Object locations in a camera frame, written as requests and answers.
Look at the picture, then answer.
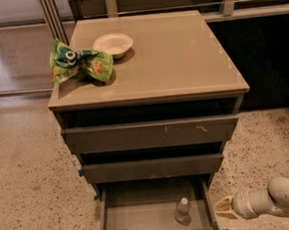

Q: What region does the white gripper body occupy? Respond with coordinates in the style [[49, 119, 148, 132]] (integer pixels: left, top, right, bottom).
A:
[[231, 188, 271, 220]]

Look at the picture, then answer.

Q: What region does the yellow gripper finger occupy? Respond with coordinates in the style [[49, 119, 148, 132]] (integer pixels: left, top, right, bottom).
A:
[[214, 195, 233, 211], [216, 210, 237, 220]]

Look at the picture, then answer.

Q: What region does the clear plastic water bottle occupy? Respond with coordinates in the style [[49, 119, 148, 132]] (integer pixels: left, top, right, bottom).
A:
[[174, 197, 191, 226]]

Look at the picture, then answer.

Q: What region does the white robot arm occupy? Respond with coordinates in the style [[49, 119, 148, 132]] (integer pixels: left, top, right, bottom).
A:
[[214, 176, 289, 220]]

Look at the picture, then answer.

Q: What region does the bottom grey open drawer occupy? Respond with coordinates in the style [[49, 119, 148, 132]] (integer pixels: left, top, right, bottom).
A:
[[100, 175, 226, 230]]

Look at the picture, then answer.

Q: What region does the grey drawer cabinet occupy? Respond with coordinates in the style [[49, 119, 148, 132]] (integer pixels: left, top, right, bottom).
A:
[[41, 6, 258, 202]]

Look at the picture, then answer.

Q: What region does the middle grey drawer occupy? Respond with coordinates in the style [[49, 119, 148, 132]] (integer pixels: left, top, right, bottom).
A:
[[82, 154, 223, 183]]

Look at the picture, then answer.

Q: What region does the top grey drawer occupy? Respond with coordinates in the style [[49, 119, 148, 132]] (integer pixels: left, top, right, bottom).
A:
[[61, 115, 239, 154]]

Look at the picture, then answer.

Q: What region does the white paper bowl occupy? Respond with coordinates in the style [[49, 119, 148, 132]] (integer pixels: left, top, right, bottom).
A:
[[92, 33, 134, 60]]

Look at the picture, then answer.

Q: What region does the green chip bag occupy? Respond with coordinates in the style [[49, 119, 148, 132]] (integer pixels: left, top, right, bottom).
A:
[[49, 39, 114, 84]]

